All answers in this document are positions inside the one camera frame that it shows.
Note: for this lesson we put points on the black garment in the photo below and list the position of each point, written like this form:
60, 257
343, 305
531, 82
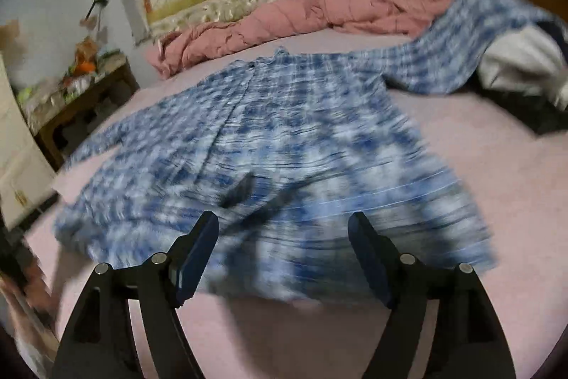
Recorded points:
535, 112

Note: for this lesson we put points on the cream cabinet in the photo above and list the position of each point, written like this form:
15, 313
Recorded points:
26, 176

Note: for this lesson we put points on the pink quilted blanket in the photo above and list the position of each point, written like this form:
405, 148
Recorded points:
184, 49

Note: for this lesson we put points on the blue white plaid shirt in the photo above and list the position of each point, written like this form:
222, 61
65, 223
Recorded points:
283, 150

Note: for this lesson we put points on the orange toy on table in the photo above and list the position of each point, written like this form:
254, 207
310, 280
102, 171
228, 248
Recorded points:
84, 58

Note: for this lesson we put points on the white navy garment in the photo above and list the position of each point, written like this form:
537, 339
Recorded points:
531, 61

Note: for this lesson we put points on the pink bed sheet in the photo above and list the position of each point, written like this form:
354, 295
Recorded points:
520, 183

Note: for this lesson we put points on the dark wooden side table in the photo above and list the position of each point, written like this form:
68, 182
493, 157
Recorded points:
61, 114

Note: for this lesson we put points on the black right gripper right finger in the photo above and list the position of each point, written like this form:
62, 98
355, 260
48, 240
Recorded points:
441, 318

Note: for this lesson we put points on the wall mounted desk lamp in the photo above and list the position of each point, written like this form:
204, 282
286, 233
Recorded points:
91, 18

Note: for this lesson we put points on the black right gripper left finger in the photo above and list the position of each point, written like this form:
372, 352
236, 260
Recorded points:
98, 341

